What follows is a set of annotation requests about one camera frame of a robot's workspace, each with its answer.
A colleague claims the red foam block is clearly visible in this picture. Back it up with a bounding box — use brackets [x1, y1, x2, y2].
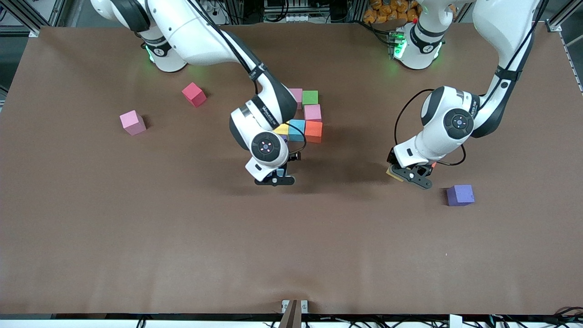
[181, 82, 207, 108]

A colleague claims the bag of orange fruits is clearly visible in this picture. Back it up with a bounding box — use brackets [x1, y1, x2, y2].
[363, 0, 420, 24]

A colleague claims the dark equipment rack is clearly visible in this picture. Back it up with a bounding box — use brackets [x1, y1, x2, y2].
[262, 0, 356, 23]

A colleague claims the large white power strip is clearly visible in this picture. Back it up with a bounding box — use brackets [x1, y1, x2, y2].
[203, 0, 228, 26]

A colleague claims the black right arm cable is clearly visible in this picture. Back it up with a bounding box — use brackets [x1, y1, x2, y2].
[182, 0, 307, 156]

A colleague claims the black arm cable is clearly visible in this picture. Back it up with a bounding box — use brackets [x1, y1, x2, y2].
[394, 0, 547, 165]
[182, 0, 307, 156]

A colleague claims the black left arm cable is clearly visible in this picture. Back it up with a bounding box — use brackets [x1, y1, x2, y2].
[394, 0, 547, 165]

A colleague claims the grey bracket with brown post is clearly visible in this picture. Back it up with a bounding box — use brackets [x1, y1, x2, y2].
[279, 299, 309, 328]

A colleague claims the aluminium frame profile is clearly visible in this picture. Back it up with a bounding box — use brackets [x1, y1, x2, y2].
[546, 0, 583, 96]
[0, 0, 69, 38]

